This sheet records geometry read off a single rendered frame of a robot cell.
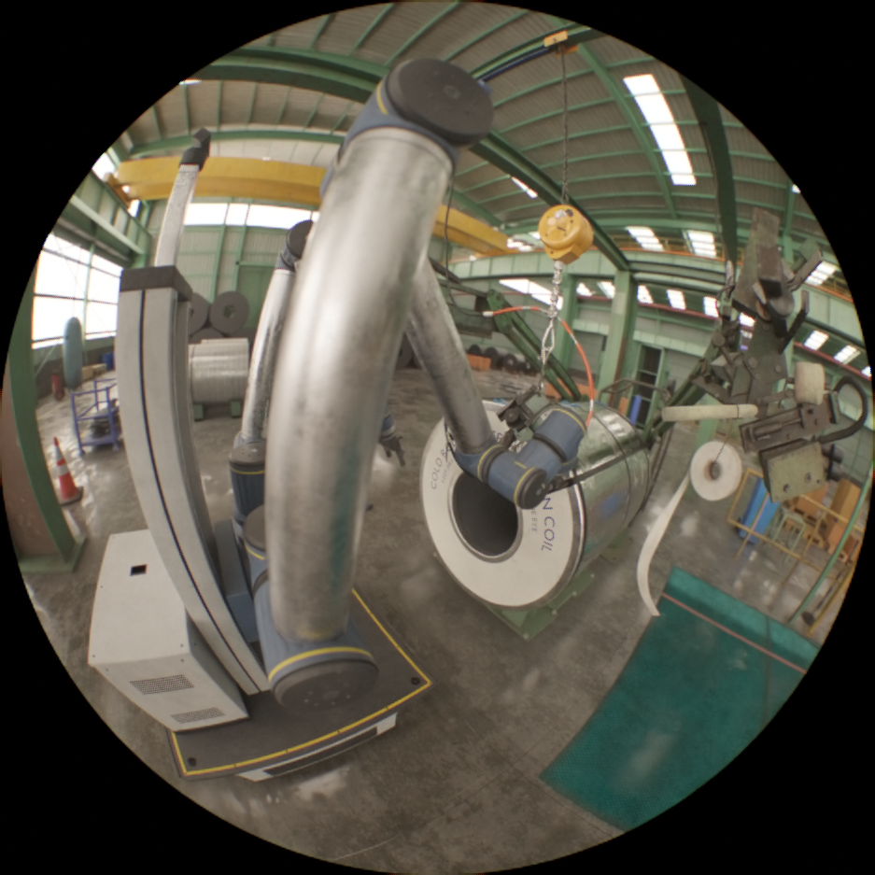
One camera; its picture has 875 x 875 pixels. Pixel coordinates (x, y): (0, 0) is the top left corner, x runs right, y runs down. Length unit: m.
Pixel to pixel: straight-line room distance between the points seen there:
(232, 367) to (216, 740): 5.21
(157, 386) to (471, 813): 1.80
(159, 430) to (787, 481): 1.44
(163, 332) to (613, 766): 2.30
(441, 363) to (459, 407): 0.11
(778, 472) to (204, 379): 6.09
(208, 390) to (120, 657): 5.11
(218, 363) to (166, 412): 5.05
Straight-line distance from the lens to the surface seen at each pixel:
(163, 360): 0.63
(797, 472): 0.98
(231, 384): 5.65
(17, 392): 2.83
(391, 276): 0.30
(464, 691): 1.79
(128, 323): 0.65
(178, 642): 0.94
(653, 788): 2.08
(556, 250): 1.20
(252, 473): 1.04
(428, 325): 0.59
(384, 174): 0.33
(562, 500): 1.29
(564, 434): 0.72
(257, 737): 1.36
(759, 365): 1.01
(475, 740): 1.71
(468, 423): 0.69
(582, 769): 1.86
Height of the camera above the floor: 1.62
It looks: 18 degrees down
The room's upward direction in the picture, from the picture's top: 8 degrees clockwise
